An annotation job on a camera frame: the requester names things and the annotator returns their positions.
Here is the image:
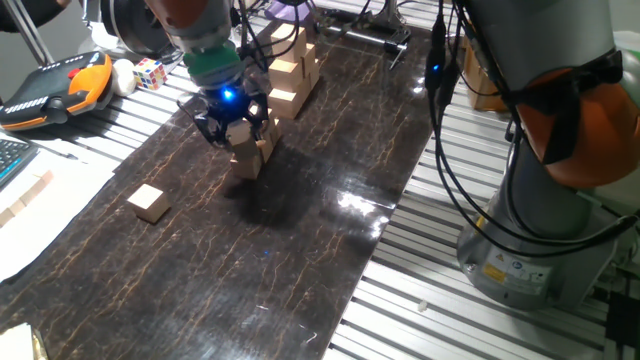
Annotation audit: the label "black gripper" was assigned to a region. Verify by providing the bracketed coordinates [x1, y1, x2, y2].
[192, 83, 272, 150]

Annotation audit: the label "person forearm black sleeve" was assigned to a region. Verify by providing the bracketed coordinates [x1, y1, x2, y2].
[0, 0, 71, 34]

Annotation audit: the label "multicolour puzzle cube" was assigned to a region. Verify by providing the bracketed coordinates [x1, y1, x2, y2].
[132, 57, 169, 92]

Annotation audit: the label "purple plastic bag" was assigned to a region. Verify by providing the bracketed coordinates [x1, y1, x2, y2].
[264, 0, 314, 26]

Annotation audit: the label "black round reel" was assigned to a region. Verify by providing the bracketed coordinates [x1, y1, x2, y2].
[99, 0, 176, 59]

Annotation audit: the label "dark marble pattern mat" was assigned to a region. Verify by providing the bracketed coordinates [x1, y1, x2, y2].
[0, 22, 454, 360]

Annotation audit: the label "orange and grey teach pendant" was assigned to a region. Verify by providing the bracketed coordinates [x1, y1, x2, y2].
[0, 49, 114, 132]

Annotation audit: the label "white paper sheets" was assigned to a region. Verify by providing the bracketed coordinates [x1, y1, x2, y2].
[0, 132, 117, 284]

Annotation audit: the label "black computer keyboard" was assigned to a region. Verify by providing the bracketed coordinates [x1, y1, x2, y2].
[0, 137, 40, 191]

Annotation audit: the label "grey metal strut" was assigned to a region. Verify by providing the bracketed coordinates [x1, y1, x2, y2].
[2, 0, 54, 66]

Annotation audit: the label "open cardboard box wooden pieces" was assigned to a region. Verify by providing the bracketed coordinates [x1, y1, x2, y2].
[462, 37, 509, 112]

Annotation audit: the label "small gold and white box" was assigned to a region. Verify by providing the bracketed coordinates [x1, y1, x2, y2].
[0, 322, 49, 360]

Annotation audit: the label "black gripper cable bundle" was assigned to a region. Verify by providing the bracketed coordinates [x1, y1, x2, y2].
[229, 0, 321, 71]

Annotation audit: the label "black metal clamp handle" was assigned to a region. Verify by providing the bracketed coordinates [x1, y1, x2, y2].
[322, 22, 414, 71]

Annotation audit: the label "aluminium frame post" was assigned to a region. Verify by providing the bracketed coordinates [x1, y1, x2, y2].
[372, 0, 401, 29]

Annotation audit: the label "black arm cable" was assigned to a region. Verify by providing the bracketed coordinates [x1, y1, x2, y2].
[424, 0, 640, 259]

